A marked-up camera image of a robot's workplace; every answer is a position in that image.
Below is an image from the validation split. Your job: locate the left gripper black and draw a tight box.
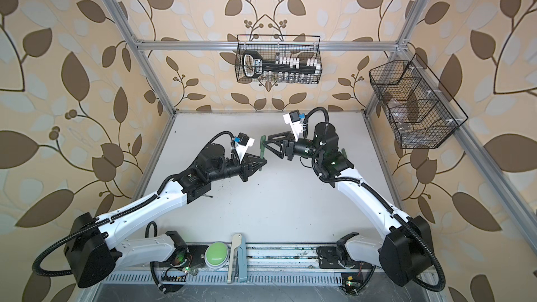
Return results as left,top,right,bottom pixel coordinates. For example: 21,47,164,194
206,151,267,184

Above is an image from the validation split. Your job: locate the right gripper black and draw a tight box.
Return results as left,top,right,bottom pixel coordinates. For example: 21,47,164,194
264,131,324,162

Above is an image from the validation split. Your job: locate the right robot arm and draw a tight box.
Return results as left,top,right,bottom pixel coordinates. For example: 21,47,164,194
262,107,446,292

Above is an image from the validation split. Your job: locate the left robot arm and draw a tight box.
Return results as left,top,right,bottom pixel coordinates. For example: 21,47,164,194
32,133,267,288

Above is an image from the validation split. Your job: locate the black socket holder tool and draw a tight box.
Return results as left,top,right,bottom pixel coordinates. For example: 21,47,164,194
238,50,322,78

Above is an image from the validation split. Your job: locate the green push button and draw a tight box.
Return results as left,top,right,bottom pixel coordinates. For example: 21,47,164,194
204,242,229,270

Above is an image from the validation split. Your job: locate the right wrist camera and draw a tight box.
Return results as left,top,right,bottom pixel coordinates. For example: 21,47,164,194
283,110,306,142

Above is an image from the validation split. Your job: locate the beige blue handled tool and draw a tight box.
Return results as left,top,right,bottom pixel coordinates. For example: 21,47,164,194
227,233,248,285

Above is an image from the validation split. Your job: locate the wire basket back wall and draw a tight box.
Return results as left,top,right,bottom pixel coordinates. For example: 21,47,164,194
234,33,322,85

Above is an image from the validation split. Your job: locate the wire basket wall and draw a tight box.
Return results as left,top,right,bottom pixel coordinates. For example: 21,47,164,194
369,55,468,149
234,33,322,85

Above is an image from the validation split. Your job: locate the aluminium front rail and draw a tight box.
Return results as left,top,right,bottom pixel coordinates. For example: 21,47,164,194
89,242,437,273

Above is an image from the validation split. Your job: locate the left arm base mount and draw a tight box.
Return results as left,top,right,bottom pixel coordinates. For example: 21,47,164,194
155,244,208,268

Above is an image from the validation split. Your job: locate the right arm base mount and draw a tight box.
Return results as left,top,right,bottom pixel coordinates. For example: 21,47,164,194
316,246,373,271

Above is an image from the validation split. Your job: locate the wire basket right wall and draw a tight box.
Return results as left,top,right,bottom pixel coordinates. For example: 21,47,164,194
369,55,468,149

